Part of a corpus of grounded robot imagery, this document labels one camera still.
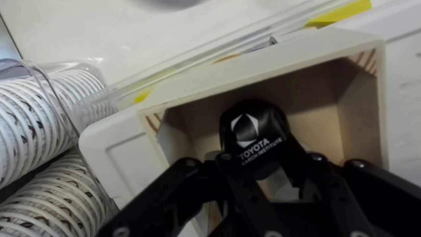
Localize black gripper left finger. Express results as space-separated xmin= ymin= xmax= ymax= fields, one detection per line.
xmin=96 ymin=151 xmax=265 ymax=237

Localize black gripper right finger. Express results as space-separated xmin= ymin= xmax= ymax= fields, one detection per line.
xmin=258 ymin=142 xmax=421 ymax=237

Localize white wooden box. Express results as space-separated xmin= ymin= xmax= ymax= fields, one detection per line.
xmin=78 ymin=26 xmax=391 ymax=237

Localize yellow toy piece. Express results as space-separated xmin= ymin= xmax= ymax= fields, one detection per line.
xmin=132 ymin=88 xmax=154 ymax=105
xmin=305 ymin=0 xmax=374 ymax=29

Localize white patterned paper cup stack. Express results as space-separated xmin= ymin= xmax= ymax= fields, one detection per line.
xmin=0 ymin=148 xmax=121 ymax=237
xmin=0 ymin=64 xmax=109 ymax=189

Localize clear plastic cup sleeve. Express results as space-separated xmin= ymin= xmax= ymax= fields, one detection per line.
xmin=0 ymin=58 xmax=109 ymax=137

